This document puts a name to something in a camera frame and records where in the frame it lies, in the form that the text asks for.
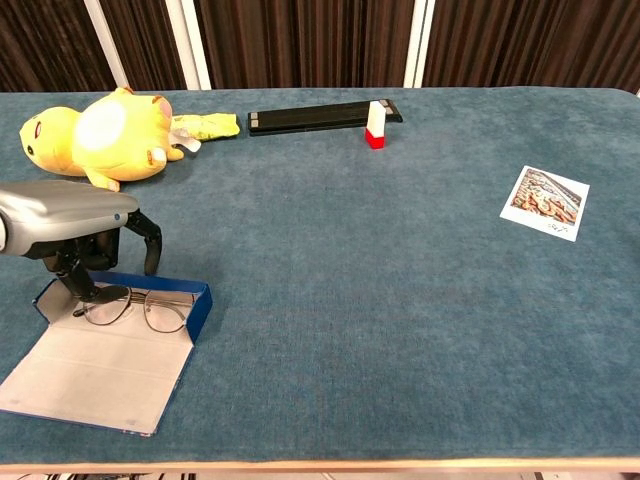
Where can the teal table cloth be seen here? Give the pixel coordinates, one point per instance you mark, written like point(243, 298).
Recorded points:
point(375, 325)

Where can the red white stamp block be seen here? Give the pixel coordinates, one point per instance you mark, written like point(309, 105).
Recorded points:
point(375, 132)

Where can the dark brown curtain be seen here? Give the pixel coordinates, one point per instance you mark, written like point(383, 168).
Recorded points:
point(310, 40)

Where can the blue rectangular box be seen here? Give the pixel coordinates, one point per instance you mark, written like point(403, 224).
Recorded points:
point(100, 375)

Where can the black flat bar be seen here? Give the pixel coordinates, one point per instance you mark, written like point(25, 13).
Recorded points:
point(305, 119)

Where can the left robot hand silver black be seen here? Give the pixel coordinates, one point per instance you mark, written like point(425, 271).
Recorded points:
point(65, 215)

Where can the yellow plush toy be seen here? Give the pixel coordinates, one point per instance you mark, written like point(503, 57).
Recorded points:
point(120, 145)

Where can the white metal post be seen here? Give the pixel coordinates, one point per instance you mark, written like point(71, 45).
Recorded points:
point(107, 45)
point(419, 45)
point(190, 45)

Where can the wire-frame eyeglasses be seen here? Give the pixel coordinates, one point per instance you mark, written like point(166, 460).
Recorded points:
point(146, 300)

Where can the white bordered photo card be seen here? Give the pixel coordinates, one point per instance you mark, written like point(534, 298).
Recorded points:
point(547, 202)

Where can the yellow green snack packet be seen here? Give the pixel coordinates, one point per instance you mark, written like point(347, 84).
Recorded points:
point(215, 125)

